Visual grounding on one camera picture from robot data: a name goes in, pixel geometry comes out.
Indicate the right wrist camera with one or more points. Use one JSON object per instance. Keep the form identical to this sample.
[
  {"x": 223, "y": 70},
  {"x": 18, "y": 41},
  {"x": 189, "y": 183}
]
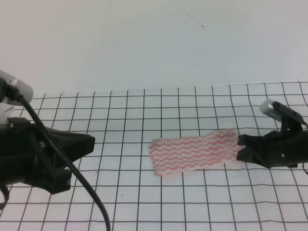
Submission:
[{"x": 289, "y": 119}]

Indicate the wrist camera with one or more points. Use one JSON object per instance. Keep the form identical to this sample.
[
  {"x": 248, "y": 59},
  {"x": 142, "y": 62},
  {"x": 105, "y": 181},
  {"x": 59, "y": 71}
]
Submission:
[
  {"x": 289, "y": 119},
  {"x": 15, "y": 92}
]

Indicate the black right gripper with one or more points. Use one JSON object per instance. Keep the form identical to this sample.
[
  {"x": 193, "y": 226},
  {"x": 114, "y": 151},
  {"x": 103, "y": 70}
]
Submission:
[{"x": 286, "y": 152}]

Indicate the pink wavy-striped towel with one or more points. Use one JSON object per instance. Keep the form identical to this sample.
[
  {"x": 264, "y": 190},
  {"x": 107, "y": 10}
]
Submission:
[{"x": 172, "y": 156}]

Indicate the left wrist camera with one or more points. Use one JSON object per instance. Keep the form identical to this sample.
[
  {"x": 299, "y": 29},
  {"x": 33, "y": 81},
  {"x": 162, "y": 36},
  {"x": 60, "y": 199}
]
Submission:
[{"x": 15, "y": 92}]

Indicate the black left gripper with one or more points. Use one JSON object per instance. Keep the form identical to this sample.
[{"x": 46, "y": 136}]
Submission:
[{"x": 23, "y": 155}]

